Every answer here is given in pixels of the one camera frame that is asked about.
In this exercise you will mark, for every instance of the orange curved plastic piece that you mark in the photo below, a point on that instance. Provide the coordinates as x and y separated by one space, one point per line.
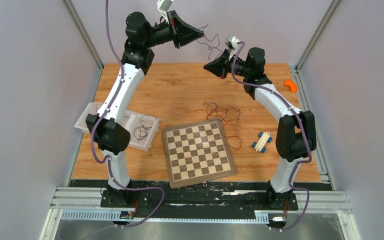
291 85

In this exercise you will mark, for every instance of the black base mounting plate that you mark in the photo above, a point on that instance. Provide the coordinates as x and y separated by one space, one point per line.
198 198

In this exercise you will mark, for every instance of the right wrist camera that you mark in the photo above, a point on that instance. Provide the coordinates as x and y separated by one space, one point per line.
232 42

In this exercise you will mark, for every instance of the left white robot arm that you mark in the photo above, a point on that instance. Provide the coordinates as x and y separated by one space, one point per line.
108 138

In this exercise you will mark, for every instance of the white plastic compartment tray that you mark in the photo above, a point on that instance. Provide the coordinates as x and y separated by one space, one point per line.
142 127

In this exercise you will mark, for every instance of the wooden chessboard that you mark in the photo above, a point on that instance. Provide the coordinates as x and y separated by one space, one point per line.
197 152

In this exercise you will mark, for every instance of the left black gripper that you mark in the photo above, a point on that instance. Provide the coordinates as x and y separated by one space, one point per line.
185 33

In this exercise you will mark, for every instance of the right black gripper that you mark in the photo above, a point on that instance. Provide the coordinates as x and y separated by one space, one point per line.
219 67

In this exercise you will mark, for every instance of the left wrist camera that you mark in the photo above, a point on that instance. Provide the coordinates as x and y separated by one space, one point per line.
163 6

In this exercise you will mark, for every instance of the aluminium frame rail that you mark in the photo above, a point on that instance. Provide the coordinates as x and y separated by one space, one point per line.
83 203

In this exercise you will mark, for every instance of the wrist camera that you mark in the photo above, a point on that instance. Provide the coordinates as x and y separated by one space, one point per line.
232 42
163 6

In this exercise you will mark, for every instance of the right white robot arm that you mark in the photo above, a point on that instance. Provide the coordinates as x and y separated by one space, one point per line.
296 132

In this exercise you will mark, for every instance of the white blue toy car chassis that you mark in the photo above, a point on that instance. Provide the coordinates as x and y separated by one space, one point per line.
264 137

